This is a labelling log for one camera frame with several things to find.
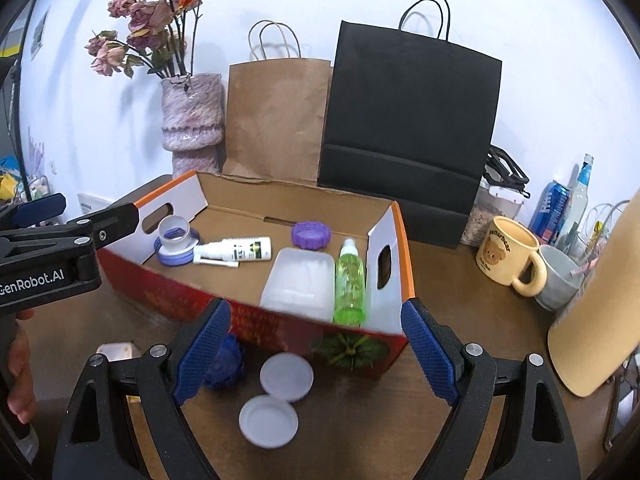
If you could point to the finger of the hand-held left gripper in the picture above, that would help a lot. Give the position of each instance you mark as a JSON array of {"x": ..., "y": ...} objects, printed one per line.
[
  {"x": 117, "y": 220},
  {"x": 40, "y": 208}
]

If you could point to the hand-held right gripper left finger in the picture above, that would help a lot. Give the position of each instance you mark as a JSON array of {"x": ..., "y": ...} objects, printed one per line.
[{"x": 202, "y": 355}]

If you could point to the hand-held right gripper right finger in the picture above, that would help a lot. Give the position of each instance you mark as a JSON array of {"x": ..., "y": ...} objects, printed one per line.
[{"x": 430, "y": 352}]

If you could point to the dark blue ribbed cap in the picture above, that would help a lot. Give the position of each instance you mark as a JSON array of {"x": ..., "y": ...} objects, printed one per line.
[{"x": 227, "y": 365}]

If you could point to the white round lid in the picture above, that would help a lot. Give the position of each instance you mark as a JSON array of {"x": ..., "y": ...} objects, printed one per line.
[
  {"x": 267, "y": 420},
  {"x": 286, "y": 376}
]

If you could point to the white spray bottle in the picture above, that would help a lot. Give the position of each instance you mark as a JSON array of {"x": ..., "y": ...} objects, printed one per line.
[{"x": 240, "y": 249}]

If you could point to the translucent plastic container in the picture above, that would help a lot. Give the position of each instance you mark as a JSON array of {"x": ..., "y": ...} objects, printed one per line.
[{"x": 300, "y": 285}]

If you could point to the red orange cardboard box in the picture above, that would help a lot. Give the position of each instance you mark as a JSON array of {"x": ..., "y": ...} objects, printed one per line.
[{"x": 240, "y": 222}]

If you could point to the purple screw cap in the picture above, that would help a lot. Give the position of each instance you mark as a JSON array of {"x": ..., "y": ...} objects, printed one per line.
[{"x": 311, "y": 235}]

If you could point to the person's left hand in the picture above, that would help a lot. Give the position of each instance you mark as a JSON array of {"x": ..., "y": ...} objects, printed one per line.
[{"x": 22, "y": 380}]

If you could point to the cluttered storage cart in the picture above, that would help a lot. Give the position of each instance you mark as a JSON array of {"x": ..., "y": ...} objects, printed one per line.
[{"x": 37, "y": 185}]

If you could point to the white flat board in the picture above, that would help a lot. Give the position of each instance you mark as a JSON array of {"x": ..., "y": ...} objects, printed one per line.
[{"x": 92, "y": 204}]

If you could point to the blue yellow packet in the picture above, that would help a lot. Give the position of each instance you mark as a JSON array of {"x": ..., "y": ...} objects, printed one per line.
[{"x": 10, "y": 180}]

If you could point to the purple rimmed jar lid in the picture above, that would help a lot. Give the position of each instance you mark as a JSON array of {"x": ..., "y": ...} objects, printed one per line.
[{"x": 175, "y": 259}]

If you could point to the green spray bottle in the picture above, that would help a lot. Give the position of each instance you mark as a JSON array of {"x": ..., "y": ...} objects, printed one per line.
[{"x": 350, "y": 285}]

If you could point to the yellow bear mug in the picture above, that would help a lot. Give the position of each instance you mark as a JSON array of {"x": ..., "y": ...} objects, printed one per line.
[{"x": 505, "y": 252}]

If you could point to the pink mottled ceramic vase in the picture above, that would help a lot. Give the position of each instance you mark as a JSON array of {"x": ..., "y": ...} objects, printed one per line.
[{"x": 192, "y": 115}]

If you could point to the clear jar black clip lid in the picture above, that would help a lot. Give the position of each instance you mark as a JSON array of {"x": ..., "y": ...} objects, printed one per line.
[{"x": 480, "y": 220}]

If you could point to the grey ceramic cup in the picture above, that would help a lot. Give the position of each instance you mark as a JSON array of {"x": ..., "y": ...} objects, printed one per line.
[{"x": 555, "y": 282}]

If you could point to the yellow thermos jug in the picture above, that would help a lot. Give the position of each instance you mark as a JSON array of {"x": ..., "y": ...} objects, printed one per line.
[{"x": 600, "y": 320}]

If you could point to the pink stick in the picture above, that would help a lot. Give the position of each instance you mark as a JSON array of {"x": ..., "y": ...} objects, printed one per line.
[{"x": 582, "y": 269}]

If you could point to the blue drink can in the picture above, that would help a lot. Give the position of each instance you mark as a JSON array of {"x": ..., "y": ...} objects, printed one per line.
[{"x": 550, "y": 210}]

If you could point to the brown paper bag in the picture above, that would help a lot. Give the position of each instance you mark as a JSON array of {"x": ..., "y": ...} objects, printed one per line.
[{"x": 275, "y": 120}]

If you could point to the bunch of dried roses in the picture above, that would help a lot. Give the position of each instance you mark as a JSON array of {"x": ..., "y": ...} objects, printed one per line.
[{"x": 145, "y": 20}]

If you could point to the clear glass bottle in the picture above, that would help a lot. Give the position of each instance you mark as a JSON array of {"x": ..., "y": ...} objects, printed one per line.
[{"x": 580, "y": 195}]

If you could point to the black paper bag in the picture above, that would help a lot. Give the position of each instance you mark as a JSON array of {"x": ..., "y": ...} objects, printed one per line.
[{"x": 410, "y": 110}]

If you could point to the small wall picture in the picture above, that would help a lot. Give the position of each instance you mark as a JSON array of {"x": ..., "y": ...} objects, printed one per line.
[{"x": 41, "y": 32}]

